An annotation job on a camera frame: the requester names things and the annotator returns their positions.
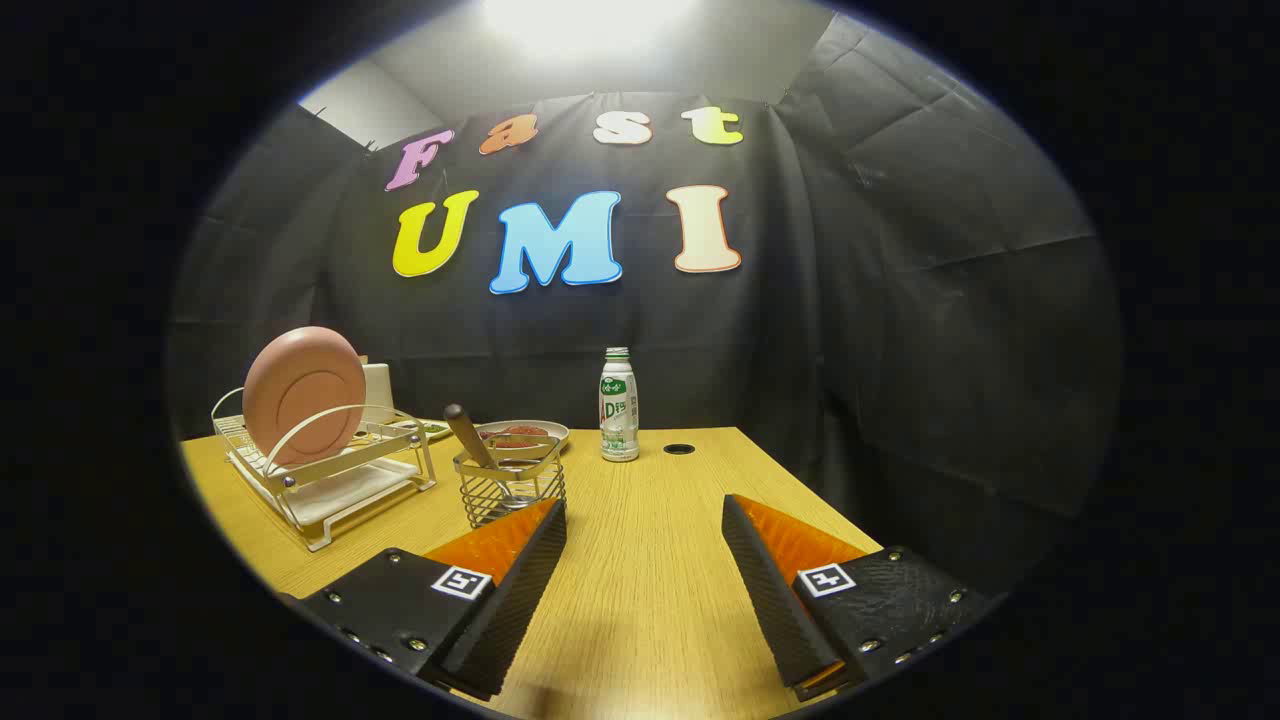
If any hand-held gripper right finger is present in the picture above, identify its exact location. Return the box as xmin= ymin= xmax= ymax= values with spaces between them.
xmin=722 ymin=494 xmax=1001 ymax=703

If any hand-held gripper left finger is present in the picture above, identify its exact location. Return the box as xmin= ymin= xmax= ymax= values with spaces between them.
xmin=280 ymin=497 xmax=568 ymax=701

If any metal wire basket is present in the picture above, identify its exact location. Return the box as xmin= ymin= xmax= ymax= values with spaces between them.
xmin=453 ymin=436 xmax=568 ymax=529

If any spoon with dark wooden handle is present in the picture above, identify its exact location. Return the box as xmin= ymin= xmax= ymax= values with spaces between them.
xmin=444 ymin=404 xmax=526 ymax=506

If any white wire dish rack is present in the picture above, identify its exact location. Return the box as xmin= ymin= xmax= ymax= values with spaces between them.
xmin=211 ymin=385 xmax=439 ymax=553

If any pink plate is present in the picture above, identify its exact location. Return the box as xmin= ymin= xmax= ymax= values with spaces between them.
xmin=242 ymin=326 xmax=367 ymax=467

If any beige round plate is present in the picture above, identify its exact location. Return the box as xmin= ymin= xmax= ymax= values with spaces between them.
xmin=474 ymin=419 xmax=571 ymax=457

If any white drink bottle green cap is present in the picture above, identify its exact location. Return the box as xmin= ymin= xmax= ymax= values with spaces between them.
xmin=599 ymin=347 xmax=641 ymax=463

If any white toaster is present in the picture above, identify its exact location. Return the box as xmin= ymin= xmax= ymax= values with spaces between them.
xmin=358 ymin=362 xmax=394 ymax=421

